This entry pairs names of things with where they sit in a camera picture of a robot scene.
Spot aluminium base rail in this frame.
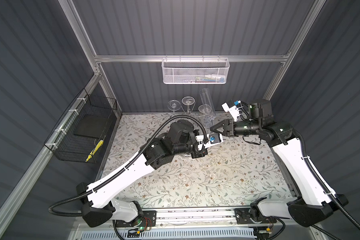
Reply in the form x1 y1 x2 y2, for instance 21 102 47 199
74 205 307 230

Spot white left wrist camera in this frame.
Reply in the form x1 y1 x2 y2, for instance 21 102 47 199
196 134 224 149

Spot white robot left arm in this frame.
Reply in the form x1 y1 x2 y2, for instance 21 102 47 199
48 115 210 228

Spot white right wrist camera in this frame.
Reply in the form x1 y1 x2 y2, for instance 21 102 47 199
222 101 250 122

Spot white wire mesh basket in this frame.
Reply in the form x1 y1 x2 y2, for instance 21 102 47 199
161 57 230 85

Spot clear wine glass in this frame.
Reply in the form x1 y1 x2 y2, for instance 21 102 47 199
167 100 182 115
200 88 216 128
182 96 196 115
198 104 212 116

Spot items in white basket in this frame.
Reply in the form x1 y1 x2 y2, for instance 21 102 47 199
185 75 227 84

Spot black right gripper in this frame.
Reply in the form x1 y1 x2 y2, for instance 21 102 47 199
208 119 257 137

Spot black pad in basket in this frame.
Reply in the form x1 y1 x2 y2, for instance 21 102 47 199
74 115 109 139

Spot white ventilated cover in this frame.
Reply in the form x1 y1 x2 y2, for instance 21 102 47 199
79 227 257 240

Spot black wire basket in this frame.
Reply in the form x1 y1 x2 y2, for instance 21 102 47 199
45 91 118 164

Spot chrome wine glass rack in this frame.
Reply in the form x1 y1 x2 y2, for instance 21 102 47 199
167 102 207 119

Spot yellow black tool in basket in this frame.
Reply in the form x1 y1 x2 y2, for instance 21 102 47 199
86 140 104 162

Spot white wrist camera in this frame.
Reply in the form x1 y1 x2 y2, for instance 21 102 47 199
222 101 250 122
196 134 224 149

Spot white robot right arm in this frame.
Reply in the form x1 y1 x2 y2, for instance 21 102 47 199
210 99 360 240

